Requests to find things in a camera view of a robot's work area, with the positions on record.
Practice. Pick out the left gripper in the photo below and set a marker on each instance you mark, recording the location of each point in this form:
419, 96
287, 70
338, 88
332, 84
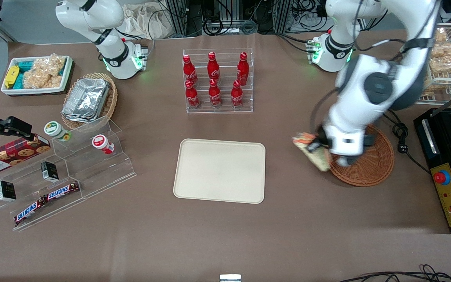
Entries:
321, 138

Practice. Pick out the sandwich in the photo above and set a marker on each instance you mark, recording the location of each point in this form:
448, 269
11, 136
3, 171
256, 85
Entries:
315, 158

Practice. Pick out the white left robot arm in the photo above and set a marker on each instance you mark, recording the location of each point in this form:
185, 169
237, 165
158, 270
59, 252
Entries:
350, 109

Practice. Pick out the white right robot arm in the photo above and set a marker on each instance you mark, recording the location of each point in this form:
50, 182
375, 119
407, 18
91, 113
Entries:
92, 15

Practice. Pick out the round brown wicker basket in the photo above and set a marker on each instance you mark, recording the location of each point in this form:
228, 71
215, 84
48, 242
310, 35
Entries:
370, 168

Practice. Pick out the cream rectangular tray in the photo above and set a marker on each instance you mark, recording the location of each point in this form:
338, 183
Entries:
219, 170

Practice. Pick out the oval light wicker basket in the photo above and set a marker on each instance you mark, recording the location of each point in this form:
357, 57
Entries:
110, 102

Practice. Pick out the Walkers tartan cookie box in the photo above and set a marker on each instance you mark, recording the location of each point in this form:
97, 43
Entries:
10, 154

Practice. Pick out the green-lidded sunflower cup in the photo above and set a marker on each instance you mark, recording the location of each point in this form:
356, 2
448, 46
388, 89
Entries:
55, 129

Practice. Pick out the teal snack pack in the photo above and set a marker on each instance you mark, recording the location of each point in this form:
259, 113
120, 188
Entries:
25, 65
19, 80

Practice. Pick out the yellow snack pack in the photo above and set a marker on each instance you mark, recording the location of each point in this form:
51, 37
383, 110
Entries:
11, 76

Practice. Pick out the small black box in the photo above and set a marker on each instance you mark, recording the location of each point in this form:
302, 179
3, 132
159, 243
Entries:
6, 191
49, 171

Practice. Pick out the clear acrylic stepped stand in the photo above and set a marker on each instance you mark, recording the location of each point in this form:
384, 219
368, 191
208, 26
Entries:
104, 172
29, 188

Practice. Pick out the clear bag rice crackers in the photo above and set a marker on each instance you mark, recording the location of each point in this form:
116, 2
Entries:
37, 79
53, 64
446, 64
444, 51
441, 36

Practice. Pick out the aluminium foil container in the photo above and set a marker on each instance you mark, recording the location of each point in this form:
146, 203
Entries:
86, 96
77, 117

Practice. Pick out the clear acrylic bottle rack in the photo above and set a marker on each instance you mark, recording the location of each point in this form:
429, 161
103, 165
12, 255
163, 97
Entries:
245, 105

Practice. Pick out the white rectangular snack bin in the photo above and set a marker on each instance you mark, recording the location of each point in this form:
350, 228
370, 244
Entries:
67, 78

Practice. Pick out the Snickers chocolate bar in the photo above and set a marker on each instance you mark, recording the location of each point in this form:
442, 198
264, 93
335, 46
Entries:
63, 190
29, 211

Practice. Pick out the red Coca-Cola bottle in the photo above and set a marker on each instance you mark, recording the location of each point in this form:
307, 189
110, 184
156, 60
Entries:
215, 95
189, 70
237, 95
213, 67
242, 70
192, 96

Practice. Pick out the red-lidded small cup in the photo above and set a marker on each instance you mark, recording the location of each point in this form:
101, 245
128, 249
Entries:
102, 143

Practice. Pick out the black heating appliance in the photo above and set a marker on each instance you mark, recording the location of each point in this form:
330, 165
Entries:
433, 137

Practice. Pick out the red emergency stop button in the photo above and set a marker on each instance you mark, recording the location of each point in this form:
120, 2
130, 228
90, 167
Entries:
441, 178

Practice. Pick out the white cloth bag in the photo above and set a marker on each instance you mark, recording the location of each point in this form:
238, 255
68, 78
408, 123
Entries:
143, 19

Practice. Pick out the aluminium frame post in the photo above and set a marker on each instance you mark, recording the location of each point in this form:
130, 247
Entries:
180, 17

